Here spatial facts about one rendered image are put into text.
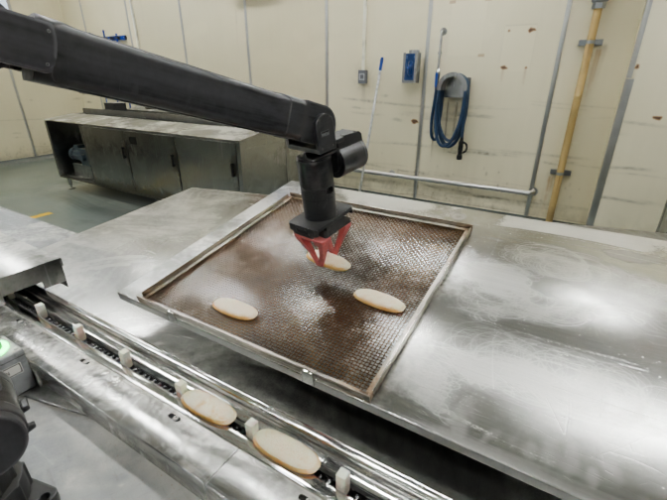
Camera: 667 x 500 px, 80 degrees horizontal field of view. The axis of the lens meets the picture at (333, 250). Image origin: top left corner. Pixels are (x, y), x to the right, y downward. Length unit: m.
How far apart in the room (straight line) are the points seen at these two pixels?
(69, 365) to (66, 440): 0.13
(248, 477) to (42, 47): 0.47
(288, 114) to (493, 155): 3.60
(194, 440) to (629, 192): 3.55
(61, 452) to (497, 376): 0.60
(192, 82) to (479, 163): 3.75
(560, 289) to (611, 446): 0.29
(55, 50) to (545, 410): 0.65
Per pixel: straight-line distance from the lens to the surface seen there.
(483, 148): 4.11
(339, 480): 0.53
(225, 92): 0.53
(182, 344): 0.83
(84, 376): 0.75
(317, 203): 0.66
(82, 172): 5.56
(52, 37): 0.44
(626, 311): 0.79
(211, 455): 0.57
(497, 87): 4.05
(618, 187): 3.78
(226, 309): 0.74
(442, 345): 0.65
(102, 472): 0.66
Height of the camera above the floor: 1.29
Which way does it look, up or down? 24 degrees down
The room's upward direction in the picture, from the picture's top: straight up
